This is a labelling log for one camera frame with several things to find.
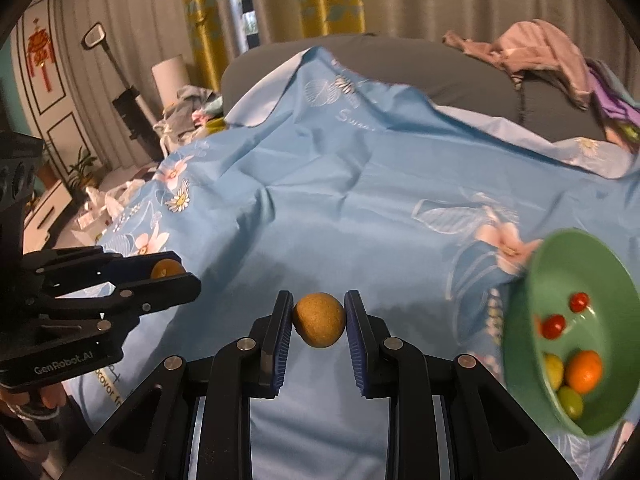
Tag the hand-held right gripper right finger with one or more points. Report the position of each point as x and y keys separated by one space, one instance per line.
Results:
x=357 y=345

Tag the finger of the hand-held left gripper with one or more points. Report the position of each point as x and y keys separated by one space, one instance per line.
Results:
x=170 y=292
x=130 y=270

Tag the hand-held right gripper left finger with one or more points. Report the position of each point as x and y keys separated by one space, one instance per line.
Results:
x=280 y=345

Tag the brown longan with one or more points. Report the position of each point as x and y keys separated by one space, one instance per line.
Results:
x=167 y=267
x=319 y=320

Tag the small yellow-green fruit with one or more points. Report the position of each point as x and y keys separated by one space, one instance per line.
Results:
x=552 y=371

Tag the red cherry tomato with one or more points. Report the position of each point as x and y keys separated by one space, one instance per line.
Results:
x=579 y=302
x=553 y=325

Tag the green bowl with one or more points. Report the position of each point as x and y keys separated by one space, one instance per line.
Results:
x=560 y=265

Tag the large green lime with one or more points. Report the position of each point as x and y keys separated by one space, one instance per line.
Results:
x=571 y=403

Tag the person's left hand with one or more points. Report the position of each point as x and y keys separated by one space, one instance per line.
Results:
x=45 y=397

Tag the white plastic bags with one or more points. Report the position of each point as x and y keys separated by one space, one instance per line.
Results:
x=105 y=205

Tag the white low cabinet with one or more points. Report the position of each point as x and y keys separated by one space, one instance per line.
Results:
x=47 y=212

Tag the potted green plant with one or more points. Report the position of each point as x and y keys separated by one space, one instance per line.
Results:
x=81 y=167

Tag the blue floral bed sheet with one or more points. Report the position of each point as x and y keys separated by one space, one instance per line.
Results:
x=350 y=185

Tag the black stick vacuum cleaner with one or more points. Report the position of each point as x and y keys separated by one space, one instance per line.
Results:
x=127 y=107

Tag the pile of grey clothes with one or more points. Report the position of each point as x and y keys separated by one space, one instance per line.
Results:
x=185 y=110

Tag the orange tangerine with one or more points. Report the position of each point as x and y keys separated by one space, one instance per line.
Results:
x=583 y=371

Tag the grey sofa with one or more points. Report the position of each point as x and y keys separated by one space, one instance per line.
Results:
x=425 y=65

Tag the green printed cloth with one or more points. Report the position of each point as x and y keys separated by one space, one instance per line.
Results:
x=631 y=135

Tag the pink garment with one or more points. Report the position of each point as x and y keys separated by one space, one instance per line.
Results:
x=540 y=50

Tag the purple garment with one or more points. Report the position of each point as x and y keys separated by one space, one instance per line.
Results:
x=615 y=100

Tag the red knot wall ornament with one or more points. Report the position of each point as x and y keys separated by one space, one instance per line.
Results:
x=41 y=52

